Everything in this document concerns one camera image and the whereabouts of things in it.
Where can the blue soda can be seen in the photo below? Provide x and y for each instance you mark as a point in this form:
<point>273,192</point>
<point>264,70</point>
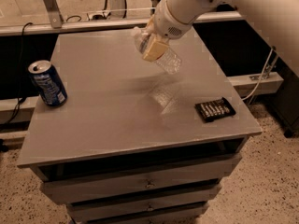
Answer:
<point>46,79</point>

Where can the grey drawer cabinet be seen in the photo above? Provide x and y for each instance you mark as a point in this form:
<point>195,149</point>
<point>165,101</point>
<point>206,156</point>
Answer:
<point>123,113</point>

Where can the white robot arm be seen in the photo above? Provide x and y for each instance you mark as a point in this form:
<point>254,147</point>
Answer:
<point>276,21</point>

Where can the bottom grey drawer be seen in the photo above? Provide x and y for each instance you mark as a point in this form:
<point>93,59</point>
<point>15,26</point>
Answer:
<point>157,216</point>

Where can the grey metal railing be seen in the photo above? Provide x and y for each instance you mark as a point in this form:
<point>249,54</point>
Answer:
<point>34,17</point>

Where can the middle grey drawer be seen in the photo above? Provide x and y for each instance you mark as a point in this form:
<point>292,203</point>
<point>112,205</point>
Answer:
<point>144,203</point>

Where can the grey drawer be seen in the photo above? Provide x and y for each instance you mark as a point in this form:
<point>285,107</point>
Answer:
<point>171,174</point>
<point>157,216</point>
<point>144,203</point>

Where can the top grey drawer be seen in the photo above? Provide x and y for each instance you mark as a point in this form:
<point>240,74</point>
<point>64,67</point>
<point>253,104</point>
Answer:
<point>171,174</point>

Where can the black drill bit case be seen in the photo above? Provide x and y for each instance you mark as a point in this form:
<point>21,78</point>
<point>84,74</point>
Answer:
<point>213,110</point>

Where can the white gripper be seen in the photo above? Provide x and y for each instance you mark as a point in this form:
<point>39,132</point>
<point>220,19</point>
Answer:
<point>165,24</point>

